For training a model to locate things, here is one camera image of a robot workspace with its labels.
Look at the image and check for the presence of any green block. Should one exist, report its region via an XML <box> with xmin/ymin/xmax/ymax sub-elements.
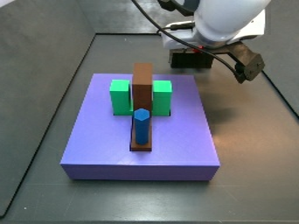
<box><xmin>109</xmin><ymin>80</ymin><xmax>132</xmax><ymax>116</ymax></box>
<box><xmin>152</xmin><ymin>80</ymin><xmax>173</xmax><ymax>116</ymax></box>

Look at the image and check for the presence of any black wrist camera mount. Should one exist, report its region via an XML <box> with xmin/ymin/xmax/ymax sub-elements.
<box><xmin>208</xmin><ymin>41</ymin><xmax>265</xmax><ymax>83</ymax></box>

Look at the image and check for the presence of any green left block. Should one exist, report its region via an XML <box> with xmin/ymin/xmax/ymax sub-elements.
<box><xmin>109</xmin><ymin>80</ymin><xmax>132</xmax><ymax>116</ymax></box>

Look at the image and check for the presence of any brown tall block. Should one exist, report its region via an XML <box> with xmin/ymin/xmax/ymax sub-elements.
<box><xmin>131</xmin><ymin>63</ymin><xmax>153</xmax><ymax>151</ymax></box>

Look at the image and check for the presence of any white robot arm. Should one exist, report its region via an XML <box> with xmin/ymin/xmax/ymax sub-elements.
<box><xmin>157</xmin><ymin>0</ymin><xmax>271</xmax><ymax>48</ymax></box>

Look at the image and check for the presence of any green right block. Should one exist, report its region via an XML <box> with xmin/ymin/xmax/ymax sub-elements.
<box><xmin>152</xmin><ymin>80</ymin><xmax>173</xmax><ymax>116</ymax></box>

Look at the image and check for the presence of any black angled holder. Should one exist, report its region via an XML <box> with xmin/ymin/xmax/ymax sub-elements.
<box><xmin>169</xmin><ymin>49</ymin><xmax>213</xmax><ymax>68</ymax></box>

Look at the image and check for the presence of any purple board base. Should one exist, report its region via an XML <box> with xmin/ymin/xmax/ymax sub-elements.
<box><xmin>60</xmin><ymin>73</ymin><xmax>220</xmax><ymax>180</ymax></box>

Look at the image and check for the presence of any red peg object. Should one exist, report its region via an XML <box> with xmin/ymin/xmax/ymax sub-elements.
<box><xmin>195</xmin><ymin>45</ymin><xmax>204</xmax><ymax>52</ymax></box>

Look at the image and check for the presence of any black cable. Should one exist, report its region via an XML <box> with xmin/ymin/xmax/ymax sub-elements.
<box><xmin>129</xmin><ymin>0</ymin><xmax>243</xmax><ymax>77</ymax></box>

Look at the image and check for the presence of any blue hexagonal peg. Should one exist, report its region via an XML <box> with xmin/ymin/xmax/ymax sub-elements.
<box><xmin>133</xmin><ymin>108</ymin><xmax>151</xmax><ymax>145</ymax></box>

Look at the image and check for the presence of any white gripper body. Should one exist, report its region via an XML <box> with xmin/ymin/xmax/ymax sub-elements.
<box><xmin>160</xmin><ymin>8</ymin><xmax>267</xmax><ymax>53</ymax></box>

